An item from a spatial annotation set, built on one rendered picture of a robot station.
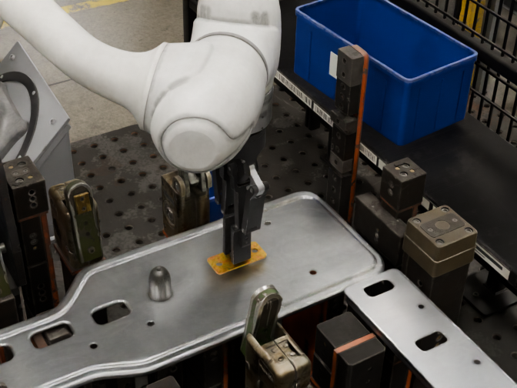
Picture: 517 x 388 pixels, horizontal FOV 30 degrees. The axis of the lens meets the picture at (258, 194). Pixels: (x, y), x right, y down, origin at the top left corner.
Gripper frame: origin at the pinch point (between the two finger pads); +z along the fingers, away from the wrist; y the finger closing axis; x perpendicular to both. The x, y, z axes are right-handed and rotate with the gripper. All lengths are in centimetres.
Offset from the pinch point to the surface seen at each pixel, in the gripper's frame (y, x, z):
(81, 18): -263, 75, 105
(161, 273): 0.8, -12.5, 0.8
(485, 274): -2, 57, 35
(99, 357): 7.0, -24.9, 5.3
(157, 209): -51, 11, 35
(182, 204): -13.1, -2.1, 2.2
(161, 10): -254, 108, 105
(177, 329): 7.5, -13.7, 5.3
